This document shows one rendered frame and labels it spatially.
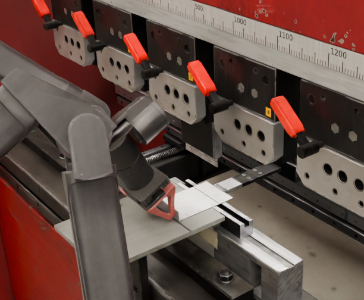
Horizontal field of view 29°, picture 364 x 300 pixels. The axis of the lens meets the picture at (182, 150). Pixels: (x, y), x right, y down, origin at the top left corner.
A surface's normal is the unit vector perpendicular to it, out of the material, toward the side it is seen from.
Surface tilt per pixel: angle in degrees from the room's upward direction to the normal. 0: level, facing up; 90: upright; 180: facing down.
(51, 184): 0
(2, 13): 90
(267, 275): 90
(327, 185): 90
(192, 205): 0
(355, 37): 90
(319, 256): 0
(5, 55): 66
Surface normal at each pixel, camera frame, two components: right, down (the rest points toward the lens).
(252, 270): 0.59, 0.34
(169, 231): -0.04, -0.89
